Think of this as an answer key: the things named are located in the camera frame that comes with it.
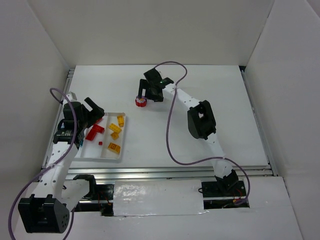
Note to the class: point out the yellow striped brick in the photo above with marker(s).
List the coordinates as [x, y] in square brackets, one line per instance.
[121, 121]

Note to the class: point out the white divided tray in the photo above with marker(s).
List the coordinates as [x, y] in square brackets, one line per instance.
[92, 151]

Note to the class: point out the yellow round brick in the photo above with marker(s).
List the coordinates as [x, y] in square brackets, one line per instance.
[114, 148]

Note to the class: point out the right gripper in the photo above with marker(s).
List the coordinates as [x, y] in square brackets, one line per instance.
[151, 90]

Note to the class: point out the yellow small square brick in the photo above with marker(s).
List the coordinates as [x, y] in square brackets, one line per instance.
[114, 135]

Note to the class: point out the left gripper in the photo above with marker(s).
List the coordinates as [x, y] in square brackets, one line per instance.
[88, 113]

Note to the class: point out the purple red flower brick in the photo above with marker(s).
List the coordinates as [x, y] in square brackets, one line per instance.
[141, 101]

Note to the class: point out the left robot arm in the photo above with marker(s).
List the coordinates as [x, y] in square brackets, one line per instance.
[48, 208]

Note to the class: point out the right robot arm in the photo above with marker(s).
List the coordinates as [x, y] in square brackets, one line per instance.
[201, 124]

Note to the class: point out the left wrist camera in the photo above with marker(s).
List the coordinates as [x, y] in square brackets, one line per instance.
[71, 96]

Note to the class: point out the aluminium frame rail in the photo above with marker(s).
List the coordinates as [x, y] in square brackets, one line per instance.
[110, 174]

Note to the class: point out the red long brick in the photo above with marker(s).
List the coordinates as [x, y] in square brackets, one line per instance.
[91, 135]

